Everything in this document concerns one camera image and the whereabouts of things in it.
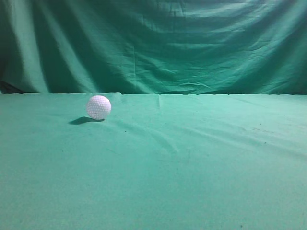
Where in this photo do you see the green backdrop curtain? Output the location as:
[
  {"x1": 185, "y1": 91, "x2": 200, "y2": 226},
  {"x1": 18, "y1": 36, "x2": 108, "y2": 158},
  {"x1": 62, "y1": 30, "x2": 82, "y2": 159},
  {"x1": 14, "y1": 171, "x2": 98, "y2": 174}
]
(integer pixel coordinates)
[{"x1": 0, "y1": 0, "x2": 307, "y2": 94}]

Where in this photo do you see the white dimpled ball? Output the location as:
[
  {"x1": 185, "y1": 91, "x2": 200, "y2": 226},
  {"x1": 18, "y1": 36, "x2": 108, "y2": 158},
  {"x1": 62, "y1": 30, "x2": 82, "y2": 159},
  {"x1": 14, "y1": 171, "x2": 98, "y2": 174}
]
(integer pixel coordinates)
[{"x1": 86, "y1": 95, "x2": 112, "y2": 120}]

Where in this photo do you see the green table cloth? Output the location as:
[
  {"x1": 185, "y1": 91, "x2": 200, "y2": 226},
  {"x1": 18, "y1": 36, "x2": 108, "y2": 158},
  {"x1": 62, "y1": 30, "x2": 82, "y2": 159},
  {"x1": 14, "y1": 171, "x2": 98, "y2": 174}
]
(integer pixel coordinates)
[{"x1": 0, "y1": 93, "x2": 307, "y2": 230}]

